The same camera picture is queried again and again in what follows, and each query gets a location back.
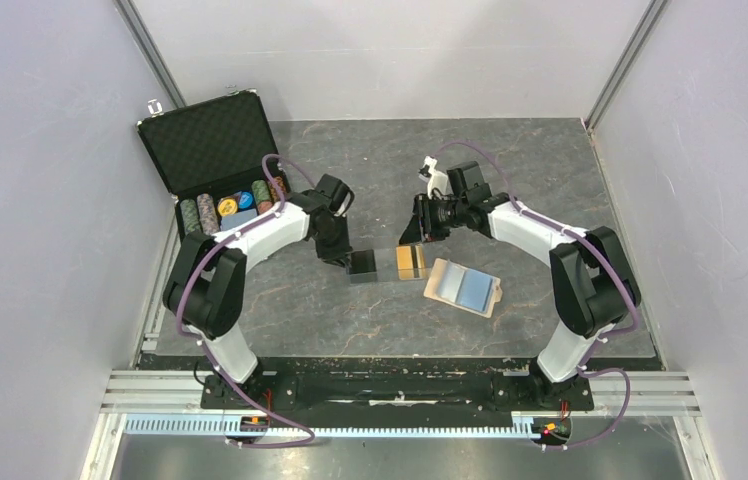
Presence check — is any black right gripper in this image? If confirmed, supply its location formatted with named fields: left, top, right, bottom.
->
left=399, top=193, right=467, bottom=246

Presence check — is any beige leather card holder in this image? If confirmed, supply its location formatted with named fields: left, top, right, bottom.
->
left=423, top=258, right=503, bottom=318

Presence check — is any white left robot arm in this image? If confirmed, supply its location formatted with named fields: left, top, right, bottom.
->
left=163, top=175, right=355, bottom=408

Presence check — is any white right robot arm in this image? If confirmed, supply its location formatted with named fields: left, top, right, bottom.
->
left=399, top=156, right=641, bottom=408

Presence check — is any clear acrylic card stand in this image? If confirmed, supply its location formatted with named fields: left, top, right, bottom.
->
left=371, top=245, right=431, bottom=283

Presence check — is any blue playing card deck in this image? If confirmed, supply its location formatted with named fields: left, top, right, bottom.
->
left=220, top=209, right=258, bottom=231

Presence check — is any orange black poker chip stack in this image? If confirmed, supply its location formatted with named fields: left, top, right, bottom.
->
left=267, top=176, right=288, bottom=203

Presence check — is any blue dealer chip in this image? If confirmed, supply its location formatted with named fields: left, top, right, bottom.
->
left=236, top=191, right=254, bottom=210

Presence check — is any yellow dealer chip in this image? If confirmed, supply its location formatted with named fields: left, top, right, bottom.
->
left=217, top=197, right=239, bottom=217

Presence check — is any green poker chip stack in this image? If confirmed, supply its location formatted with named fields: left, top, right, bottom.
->
left=179, top=199, right=202, bottom=234

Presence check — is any black poker chip case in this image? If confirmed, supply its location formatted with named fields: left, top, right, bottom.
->
left=136, top=90, right=278, bottom=239

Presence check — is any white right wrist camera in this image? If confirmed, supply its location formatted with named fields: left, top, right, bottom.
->
left=418, top=156, right=449, bottom=198

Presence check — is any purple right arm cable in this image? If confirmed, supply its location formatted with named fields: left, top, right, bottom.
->
left=433, top=140, right=640, bottom=450

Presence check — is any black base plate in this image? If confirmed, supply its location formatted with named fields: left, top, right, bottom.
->
left=200, top=357, right=595, bottom=429

